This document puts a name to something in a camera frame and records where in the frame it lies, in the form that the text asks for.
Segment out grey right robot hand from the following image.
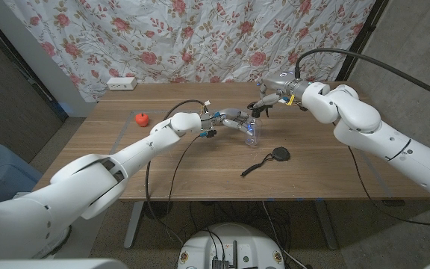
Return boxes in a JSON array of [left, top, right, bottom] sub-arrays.
[[252, 72, 311, 110]]

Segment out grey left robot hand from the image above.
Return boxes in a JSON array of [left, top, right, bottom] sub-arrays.
[[202, 107, 255, 136]]

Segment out black trigger sprayer head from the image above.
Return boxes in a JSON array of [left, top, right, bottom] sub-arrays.
[[247, 100, 274, 119]]

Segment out clear plastic spray bottle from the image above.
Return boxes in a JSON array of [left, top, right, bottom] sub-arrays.
[[243, 117, 263, 147]]

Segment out floral print backdrop cloth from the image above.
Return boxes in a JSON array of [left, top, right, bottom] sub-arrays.
[[4, 0, 376, 102]]

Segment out small red tomato toy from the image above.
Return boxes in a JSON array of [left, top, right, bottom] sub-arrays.
[[134, 112, 150, 128]]

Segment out black backdrop stand pole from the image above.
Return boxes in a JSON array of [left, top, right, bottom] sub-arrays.
[[335, 0, 390, 82]]

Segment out white power strip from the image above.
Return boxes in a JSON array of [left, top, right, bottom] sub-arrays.
[[106, 76, 138, 91]]

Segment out black round floor disc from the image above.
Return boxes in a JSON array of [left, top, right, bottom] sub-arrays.
[[142, 201, 174, 220]]

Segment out white robot torso base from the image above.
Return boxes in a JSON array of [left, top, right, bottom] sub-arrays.
[[176, 223, 286, 269]]

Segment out grey metal table leg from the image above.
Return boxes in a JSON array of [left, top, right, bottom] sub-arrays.
[[314, 200, 339, 250], [123, 201, 145, 250]]

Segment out white robot chest shell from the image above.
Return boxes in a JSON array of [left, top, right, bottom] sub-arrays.
[[0, 258, 129, 269]]

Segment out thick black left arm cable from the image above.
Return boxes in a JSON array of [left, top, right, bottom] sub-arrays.
[[144, 99, 208, 244]]

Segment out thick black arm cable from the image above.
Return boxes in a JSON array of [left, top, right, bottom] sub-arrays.
[[144, 99, 208, 244], [294, 47, 430, 105]]

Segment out black round lid with strap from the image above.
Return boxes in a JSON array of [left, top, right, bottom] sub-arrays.
[[240, 146, 291, 178]]

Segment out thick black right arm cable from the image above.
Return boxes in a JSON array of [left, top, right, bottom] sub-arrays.
[[294, 47, 430, 105]]

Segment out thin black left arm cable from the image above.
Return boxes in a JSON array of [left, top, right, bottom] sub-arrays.
[[166, 134, 203, 240]]

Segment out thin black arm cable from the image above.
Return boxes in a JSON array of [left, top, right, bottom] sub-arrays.
[[347, 145, 430, 229], [166, 134, 203, 240]]

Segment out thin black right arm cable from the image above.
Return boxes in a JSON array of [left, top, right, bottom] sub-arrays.
[[347, 145, 430, 229]]

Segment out white floor cable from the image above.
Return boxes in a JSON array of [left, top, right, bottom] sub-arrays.
[[261, 201, 308, 269]]

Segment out white wall pillar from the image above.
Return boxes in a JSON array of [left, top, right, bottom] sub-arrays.
[[0, 0, 96, 118]]

